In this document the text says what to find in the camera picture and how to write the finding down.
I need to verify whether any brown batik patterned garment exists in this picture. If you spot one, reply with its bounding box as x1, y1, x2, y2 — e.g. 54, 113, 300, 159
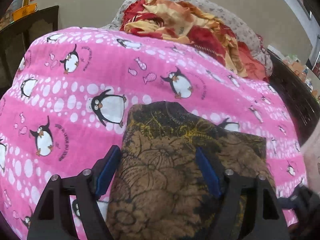
106, 101, 274, 239

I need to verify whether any red embroidered cushion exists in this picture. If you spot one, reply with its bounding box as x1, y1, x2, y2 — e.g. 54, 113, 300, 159
238, 41, 268, 82

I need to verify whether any orange yellow box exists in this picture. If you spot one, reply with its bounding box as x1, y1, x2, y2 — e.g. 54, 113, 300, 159
12, 3, 37, 22

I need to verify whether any pink penguin bed sheet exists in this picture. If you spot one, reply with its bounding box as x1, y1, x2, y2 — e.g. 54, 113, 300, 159
1, 27, 307, 239

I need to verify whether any dark carved wooden headboard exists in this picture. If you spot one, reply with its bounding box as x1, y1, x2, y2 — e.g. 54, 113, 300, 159
268, 50, 319, 145

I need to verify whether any dark wooden side table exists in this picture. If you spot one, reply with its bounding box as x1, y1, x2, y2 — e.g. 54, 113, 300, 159
1, 5, 59, 86

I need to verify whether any grey floral pillow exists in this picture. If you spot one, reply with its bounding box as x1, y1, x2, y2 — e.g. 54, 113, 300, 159
104, 0, 273, 77

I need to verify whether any red orange floral blanket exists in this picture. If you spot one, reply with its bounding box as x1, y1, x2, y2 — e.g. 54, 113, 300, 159
120, 0, 248, 77

